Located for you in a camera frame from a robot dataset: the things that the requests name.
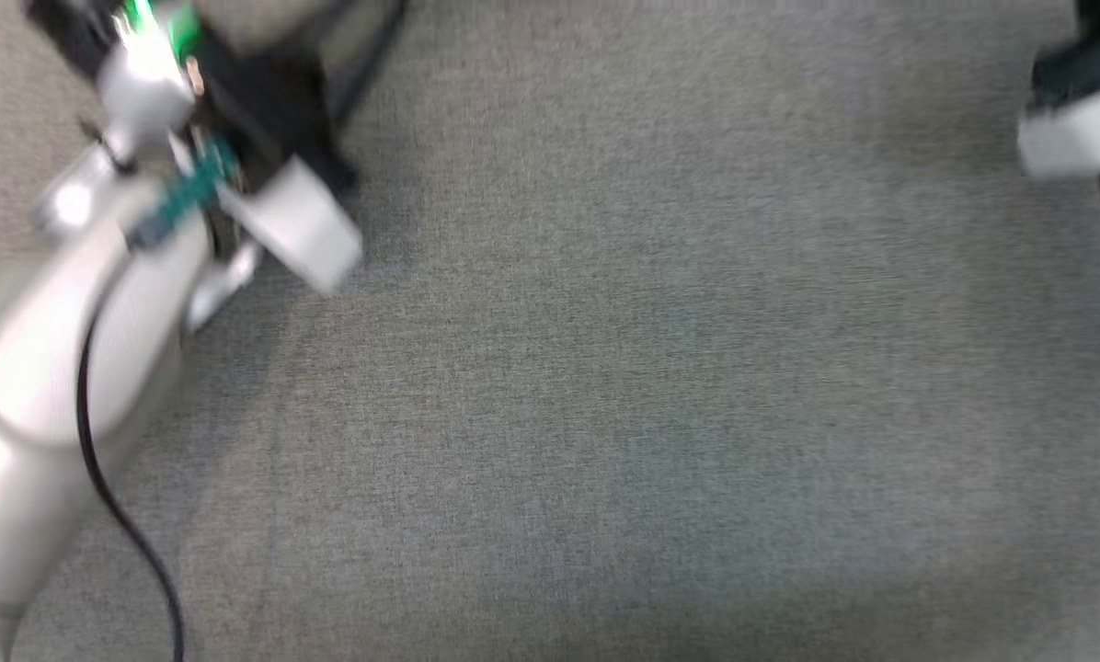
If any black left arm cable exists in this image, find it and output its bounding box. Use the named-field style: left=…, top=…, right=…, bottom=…
left=74, top=294, right=188, bottom=662

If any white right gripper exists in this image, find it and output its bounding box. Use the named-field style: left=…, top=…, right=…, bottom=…
left=1016, top=76, right=1100, bottom=180

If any teal left cable connector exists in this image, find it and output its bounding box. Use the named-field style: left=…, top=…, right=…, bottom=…
left=125, top=133, right=238, bottom=251

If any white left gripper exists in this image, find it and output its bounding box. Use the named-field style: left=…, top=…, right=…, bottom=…
left=95, top=0, right=410, bottom=297

